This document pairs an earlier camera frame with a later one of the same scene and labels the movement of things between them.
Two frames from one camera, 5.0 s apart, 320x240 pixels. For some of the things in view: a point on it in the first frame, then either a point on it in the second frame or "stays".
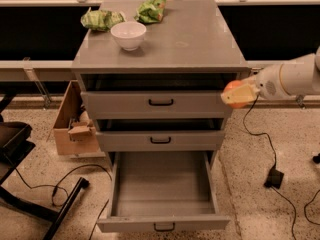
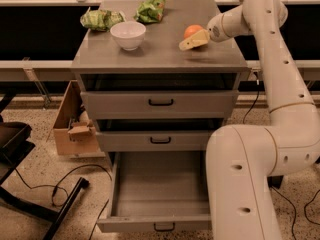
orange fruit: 231,85 -> 192,29
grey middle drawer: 159,134 stays
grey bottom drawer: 162,191 stays
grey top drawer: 152,96 stays
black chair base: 15,145 stays
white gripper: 267,82 -> 214,27
